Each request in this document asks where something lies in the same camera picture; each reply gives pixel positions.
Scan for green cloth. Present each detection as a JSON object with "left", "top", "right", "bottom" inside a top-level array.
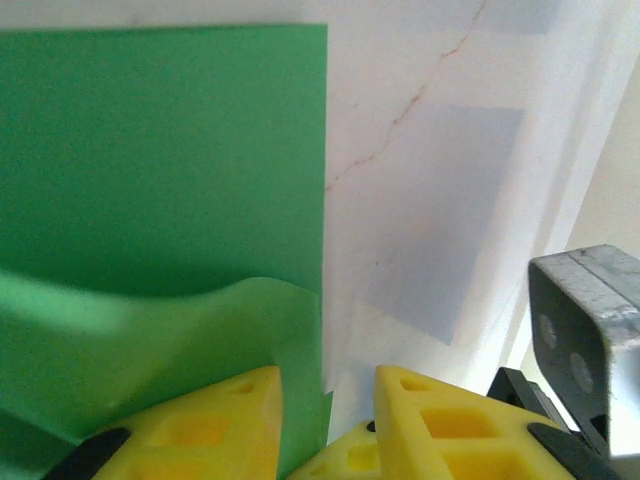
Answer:
[{"left": 0, "top": 23, "right": 335, "bottom": 480}]

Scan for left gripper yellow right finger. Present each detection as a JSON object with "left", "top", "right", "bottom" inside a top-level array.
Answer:
[{"left": 284, "top": 364, "right": 622, "bottom": 480}]

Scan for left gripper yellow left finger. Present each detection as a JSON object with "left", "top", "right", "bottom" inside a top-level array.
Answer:
[{"left": 45, "top": 364, "right": 285, "bottom": 480}]

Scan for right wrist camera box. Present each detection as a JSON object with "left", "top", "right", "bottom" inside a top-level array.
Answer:
[{"left": 527, "top": 243, "right": 640, "bottom": 459}]

